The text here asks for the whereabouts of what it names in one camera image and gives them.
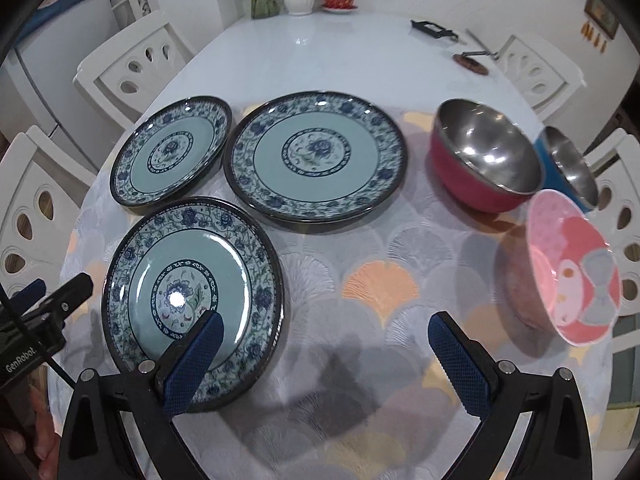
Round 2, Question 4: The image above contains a blue patterned plate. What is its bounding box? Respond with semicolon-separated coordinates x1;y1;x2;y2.
101;196;285;413

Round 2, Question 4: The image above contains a pink cartoon bowl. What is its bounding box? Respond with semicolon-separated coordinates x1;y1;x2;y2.
503;190;622;347

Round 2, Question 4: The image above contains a red steel bowl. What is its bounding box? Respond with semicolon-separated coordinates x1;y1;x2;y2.
430;99;546;214

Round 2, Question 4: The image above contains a blue steel bowl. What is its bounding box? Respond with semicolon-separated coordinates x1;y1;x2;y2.
534;126;599;212

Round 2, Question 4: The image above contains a person's hand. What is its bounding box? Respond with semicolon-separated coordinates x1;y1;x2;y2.
28;385;61;480

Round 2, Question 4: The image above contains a near left white chair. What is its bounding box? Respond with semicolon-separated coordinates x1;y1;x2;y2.
1;126;96;296

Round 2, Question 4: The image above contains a white chair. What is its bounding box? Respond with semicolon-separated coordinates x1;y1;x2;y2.
497;32;586;122
1;126;96;296
73;11;196;130
586;128;640;320

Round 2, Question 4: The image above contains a fan pattern table mat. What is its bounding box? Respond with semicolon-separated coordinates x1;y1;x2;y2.
46;102;616;480

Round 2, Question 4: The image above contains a white refrigerator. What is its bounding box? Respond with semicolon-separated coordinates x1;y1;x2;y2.
1;0;122;174

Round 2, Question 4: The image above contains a far left white chair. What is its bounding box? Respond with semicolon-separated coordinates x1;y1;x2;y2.
73;11;196;130

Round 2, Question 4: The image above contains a near right white chair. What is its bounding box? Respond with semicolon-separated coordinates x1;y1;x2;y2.
586;128;640;320

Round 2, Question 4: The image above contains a far right white chair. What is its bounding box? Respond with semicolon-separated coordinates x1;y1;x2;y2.
497;32;586;122

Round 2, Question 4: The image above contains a black phone holder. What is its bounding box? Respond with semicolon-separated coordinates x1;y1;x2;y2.
411;20;459;42

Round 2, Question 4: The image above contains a lower small framed picture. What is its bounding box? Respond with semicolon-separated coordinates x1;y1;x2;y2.
585;0;620;39

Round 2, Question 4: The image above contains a red lidded teacup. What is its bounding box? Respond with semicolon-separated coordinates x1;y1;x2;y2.
321;0;358;13

